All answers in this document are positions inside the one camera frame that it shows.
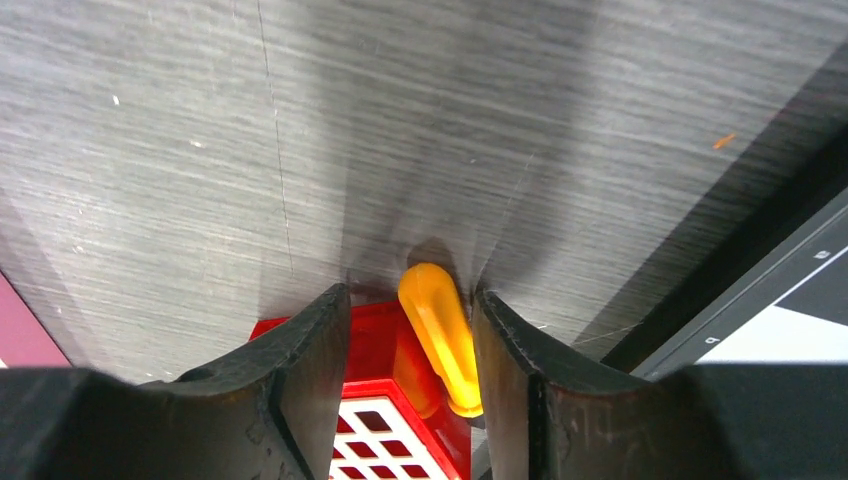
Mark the red white toy block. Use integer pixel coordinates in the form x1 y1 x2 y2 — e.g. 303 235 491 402
248 301 473 480

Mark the orange handled screwdriver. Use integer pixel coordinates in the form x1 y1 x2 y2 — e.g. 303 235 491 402
398 263 483 418

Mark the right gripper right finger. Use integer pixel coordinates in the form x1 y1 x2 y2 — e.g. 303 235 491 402
472 290 847 479

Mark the pink picture frame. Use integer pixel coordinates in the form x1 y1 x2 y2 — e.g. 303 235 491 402
1 275 71 368

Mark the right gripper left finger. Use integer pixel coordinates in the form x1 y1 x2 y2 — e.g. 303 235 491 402
1 283 351 479

